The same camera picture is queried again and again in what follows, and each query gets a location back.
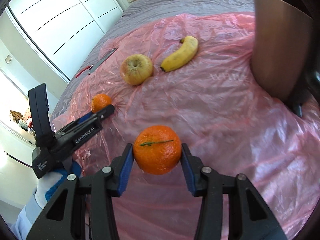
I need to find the orange tangerine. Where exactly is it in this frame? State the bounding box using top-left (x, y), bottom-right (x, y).
top-left (91, 94), bottom-right (112, 113)

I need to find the yellow-green apple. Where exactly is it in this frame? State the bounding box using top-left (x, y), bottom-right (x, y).
top-left (120, 54), bottom-right (153, 86)

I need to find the tangerine with green stem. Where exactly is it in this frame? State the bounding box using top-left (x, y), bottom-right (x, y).
top-left (133, 125), bottom-right (182, 175)

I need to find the yellow banana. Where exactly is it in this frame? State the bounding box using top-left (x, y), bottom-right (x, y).
top-left (160, 36), bottom-right (199, 72)

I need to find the left blue white gloved hand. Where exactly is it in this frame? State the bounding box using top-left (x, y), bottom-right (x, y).
top-left (35, 161), bottom-right (81, 208)

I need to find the smartphone with red case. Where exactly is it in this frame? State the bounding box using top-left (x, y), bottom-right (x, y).
top-left (88, 48), bottom-right (117, 75)

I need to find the pink plastic sheet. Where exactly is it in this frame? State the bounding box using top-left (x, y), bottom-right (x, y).
top-left (52, 13), bottom-right (319, 239)

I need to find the white sliding wardrobe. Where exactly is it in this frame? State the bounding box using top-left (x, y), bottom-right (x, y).
top-left (9, 0), bottom-right (123, 80)

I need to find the grey purple bed sheet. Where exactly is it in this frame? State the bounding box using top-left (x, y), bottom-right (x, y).
top-left (82, 0), bottom-right (254, 67)

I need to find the red phone lanyard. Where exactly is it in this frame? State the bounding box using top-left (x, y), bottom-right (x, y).
top-left (75, 65), bottom-right (94, 79)

